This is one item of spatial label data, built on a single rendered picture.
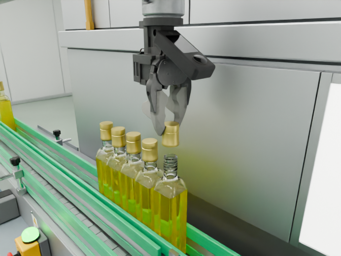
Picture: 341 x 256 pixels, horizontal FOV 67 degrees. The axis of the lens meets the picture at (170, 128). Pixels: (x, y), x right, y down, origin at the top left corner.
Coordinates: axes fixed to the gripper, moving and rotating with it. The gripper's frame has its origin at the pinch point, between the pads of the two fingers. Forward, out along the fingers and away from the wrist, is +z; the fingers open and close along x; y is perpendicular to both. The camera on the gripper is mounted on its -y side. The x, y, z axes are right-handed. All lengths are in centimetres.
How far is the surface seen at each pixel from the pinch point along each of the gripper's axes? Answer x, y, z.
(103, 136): 4.0, 22.2, 7.4
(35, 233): 22, 33, 36
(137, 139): 1.4, 9.8, 5.2
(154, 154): 1.2, 4.0, 6.7
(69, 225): 15.9, 20.5, 28.2
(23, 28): -111, 605, -30
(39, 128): -2, 118, 33
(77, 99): -8, 69, 8
